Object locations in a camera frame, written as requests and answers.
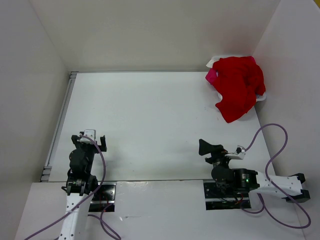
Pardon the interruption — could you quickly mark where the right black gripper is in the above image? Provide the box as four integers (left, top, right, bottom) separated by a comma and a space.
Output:
198, 138, 234, 167

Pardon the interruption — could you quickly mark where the red t shirt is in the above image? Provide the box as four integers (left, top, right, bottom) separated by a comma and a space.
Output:
212, 56, 266, 123

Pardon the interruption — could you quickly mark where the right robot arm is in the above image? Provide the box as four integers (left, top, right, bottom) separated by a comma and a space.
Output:
198, 139, 311, 203

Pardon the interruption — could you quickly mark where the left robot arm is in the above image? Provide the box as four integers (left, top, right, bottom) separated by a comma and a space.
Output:
58, 130, 107, 240

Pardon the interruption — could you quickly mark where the pink t shirt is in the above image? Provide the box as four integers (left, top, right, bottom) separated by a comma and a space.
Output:
205, 68, 218, 86

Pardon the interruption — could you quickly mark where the white laundry basket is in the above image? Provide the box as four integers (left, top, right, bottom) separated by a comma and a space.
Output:
209, 52, 269, 103

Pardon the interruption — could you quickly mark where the white t shirt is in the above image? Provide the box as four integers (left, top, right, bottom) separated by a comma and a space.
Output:
206, 55, 226, 69

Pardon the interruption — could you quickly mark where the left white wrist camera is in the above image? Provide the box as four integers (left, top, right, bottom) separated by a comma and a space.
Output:
78, 129, 96, 145

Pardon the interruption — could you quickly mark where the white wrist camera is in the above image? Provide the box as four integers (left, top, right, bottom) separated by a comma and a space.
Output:
225, 145, 246, 160
78, 129, 96, 145

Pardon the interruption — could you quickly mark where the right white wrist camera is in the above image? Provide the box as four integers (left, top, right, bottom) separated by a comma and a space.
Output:
225, 145, 246, 160

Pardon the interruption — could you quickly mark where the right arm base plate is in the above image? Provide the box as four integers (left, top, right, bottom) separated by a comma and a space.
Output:
203, 180, 251, 211

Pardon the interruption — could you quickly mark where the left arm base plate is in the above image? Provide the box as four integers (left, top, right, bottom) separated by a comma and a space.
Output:
89, 182, 117, 213

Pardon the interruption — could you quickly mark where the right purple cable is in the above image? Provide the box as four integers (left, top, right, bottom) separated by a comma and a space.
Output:
240, 123, 312, 229

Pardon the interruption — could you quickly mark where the purple cable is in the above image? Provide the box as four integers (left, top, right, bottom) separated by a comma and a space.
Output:
240, 123, 312, 229
23, 135, 122, 240

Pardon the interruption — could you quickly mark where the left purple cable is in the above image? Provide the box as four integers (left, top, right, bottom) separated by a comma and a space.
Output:
23, 135, 122, 240

